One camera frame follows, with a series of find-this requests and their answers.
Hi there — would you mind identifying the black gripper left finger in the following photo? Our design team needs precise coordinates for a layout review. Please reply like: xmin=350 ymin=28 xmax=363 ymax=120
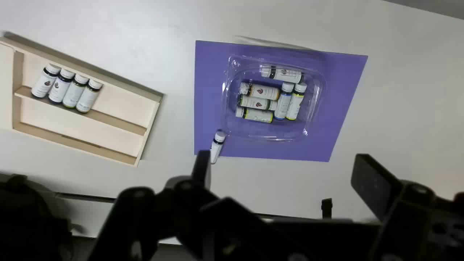
xmin=89 ymin=149 xmax=273 ymax=261

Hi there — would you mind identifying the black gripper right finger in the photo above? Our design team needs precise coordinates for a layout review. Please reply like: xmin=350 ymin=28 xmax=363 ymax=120
xmin=350 ymin=152 xmax=464 ymax=261

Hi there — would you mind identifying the clear plastic clamshell container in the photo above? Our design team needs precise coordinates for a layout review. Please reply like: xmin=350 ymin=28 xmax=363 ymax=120
xmin=220 ymin=52 xmax=327 ymax=144

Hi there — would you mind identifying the small white labelled bottle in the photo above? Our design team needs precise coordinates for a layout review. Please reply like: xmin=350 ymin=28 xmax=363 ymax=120
xmin=260 ymin=64 xmax=307 ymax=86
xmin=76 ymin=78 xmax=105 ymax=115
xmin=238 ymin=94 xmax=273 ymax=112
xmin=275 ymin=81 xmax=296 ymax=120
xmin=286 ymin=83 xmax=309 ymax=123
xmin=61 ymin=73 xmax=92 ymax=110
xmin=209 ymin=129 xmax=228 ymax=165
xmin=47 ymin=68 xmax=77 ymax=106
xmin=234 ymin=106 xmax=276 ymax=123
xmin=31 ymin=62 xmax=63 ymax=100
xmin=240 ymin=81 xmax=282 ymax=102

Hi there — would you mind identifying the purple paper mat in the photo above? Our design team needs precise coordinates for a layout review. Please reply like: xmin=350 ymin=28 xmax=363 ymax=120
xmin=193 ymin=39 xmax=369 ymax=164

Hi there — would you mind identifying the light wooden shelf rack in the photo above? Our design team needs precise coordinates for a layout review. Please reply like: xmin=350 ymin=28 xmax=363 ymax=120
xmin=0 ymin=30 xmax=166 ymax=168

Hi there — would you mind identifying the small black post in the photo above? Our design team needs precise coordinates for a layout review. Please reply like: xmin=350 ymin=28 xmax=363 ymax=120
xmin=321 ymin=197 xmax=336 ymax=219

